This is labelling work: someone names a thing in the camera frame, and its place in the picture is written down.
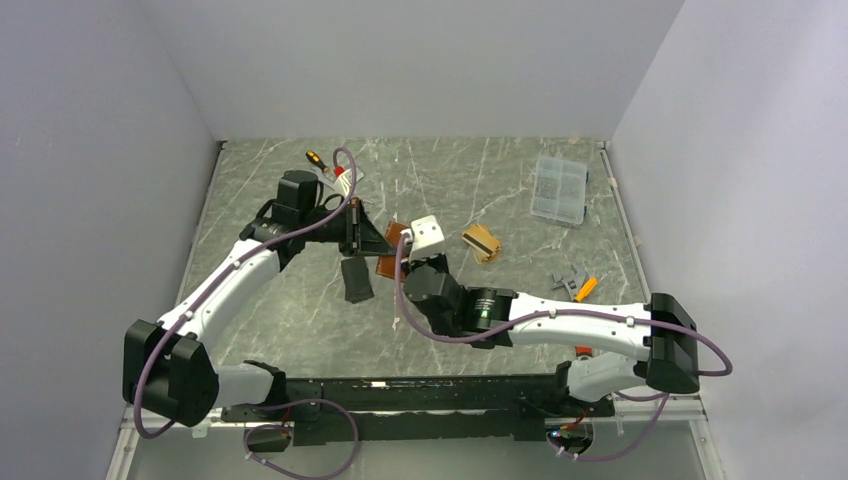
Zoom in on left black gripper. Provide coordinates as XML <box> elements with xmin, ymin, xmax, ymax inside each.
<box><xmin>301</xmin><ymin>197</ymin><xmax>397</xmax><ymax>258</ymax></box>

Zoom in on brown leather card holder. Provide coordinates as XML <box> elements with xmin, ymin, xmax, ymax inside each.
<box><xmin>375</xmin><ymin>221</ymin><xmax>409</xmax><ymax>280</ymax></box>

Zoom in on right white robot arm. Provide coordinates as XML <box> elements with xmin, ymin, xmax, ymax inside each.
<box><xmin>399</xmin><ymin>266</ymin><xmax>700</xmax><ymax>415</ymax></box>

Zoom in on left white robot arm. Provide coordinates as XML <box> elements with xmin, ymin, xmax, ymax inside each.
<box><xmin>122</xmin><ymin>170</ymin><xmax>396</xmax><ymax>426</ymax></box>

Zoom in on black card stack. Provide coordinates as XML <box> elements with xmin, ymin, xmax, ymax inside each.
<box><xmin>340</xmin><ymin>257</ymin><xmax>374</xmax><ymax>304</ymax></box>

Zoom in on gold card stack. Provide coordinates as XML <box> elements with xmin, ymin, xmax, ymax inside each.
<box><xmin>461</xmin><ymin>224</ymin><xmax>502</xmax><ymax>263</ymax></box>

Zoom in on orange black screwdriver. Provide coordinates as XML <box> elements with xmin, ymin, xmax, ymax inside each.
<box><xmin>305</xmin><ymin>150</ymin><xmax>329</xmax><ymax>174</ymax></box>

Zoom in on clear plastic organizer box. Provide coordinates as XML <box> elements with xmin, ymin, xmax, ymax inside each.
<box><xmin>530</xmin><ymin>156</ymin><xmax>589</xmax><ymax>225</ymax></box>

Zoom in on grey orange pliers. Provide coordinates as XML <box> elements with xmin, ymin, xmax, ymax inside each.
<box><xmin>551</xmin><ymin>264</ymin><xmax>599</xmax><ymax>303</ymax></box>

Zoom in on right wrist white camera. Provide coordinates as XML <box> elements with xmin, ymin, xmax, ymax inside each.
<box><xmin>408</xmin><ymin>215</ymin><xmax>445</xmax><ymax>262</ymax></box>

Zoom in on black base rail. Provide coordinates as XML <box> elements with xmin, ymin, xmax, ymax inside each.
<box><xmin>221</xmin><ymin>374</ymin><xmax>615</xmax><ymax>446</ymax></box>

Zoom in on aluminium frame rail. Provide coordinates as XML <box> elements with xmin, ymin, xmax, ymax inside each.
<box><xmin>107</xmin><ymin>397</ymin><xmax>726</xmax><ymax>479</ymax></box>

